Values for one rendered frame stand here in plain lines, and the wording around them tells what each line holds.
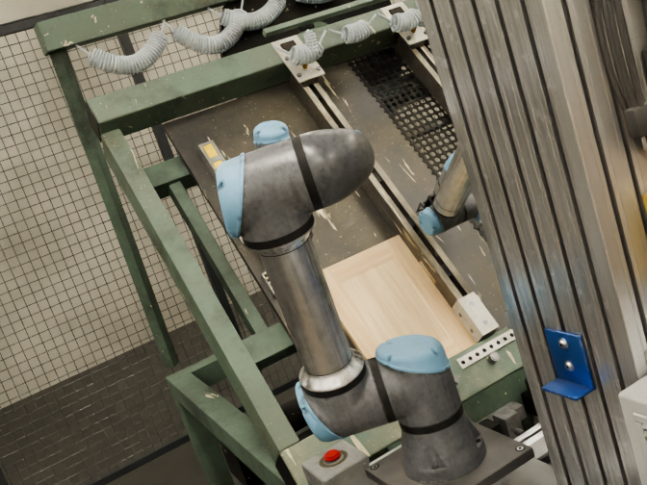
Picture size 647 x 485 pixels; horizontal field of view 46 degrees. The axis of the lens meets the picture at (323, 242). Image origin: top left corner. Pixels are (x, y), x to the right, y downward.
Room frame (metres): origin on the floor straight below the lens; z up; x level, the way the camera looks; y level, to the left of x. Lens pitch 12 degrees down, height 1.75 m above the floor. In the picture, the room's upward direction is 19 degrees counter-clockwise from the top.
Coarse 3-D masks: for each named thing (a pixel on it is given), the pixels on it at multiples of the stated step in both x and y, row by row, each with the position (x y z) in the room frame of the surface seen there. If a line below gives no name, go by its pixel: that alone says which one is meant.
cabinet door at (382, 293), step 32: (352, 256) 2.17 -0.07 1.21; (384, 256) 2.18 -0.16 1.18; (352, 288) 2.10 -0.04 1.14; (384, 288) 2.11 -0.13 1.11; (416, 288) 2.12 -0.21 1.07; (352, 320) 2.03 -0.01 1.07; (384, 320) 2.04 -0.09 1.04; (416, 320) 2.05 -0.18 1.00; (448, 320) 2.05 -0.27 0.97; (448, 352) 1.99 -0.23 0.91
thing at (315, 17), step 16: (368, 0) 2.56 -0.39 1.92; (384, 0) 2.60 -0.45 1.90; (304, 16) 2.48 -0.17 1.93; (320, 16) 2.49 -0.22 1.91; (384, 16) 2.61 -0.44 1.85; (400, 16) 2.61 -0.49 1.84; (272, 32) 2.42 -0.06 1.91; (336, 32) 2.53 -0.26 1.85; (352, 32) 2.52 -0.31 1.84; (368, 32) 2.55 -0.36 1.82; (304, 48) 2.46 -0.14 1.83
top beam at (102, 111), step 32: (320, 32) 2.67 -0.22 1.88; (384, 32) 2.73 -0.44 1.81; (224, 64) 2.52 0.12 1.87; (256, 64) 2.54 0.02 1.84; (320, 64) 2.67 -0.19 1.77; (128, 96) 2.39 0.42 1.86; (160, 96) 2.40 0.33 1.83; (192, 96) 2.44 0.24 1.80; (224, 96) 2.52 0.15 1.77; (96, 128) 2.35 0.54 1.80; (128, 128) 2.39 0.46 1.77
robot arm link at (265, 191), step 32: (256, 160) 1.10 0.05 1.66; (288, 160) 1.09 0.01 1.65; (224, 192) 1.09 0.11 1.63; (256, 192) 1.08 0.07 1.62; (288, 192) 1.08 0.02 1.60; (256, 224) 1.09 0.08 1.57; (288, 224) 1.10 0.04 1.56; (288, 256) 1.12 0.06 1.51; (288, 288) 1.14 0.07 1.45; (320, 288) 1.15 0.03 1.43; (288, 320) 1.17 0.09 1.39; (320, 320) 1.15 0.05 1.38; (320, 352) 1.16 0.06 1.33; (352, 352) 1.22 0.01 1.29; (320, 384) 1.17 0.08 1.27; (352, 384) 1.17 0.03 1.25; (320, 416) 1.18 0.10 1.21; (352, 416) 1.18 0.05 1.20; (384, 416) 1.18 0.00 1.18
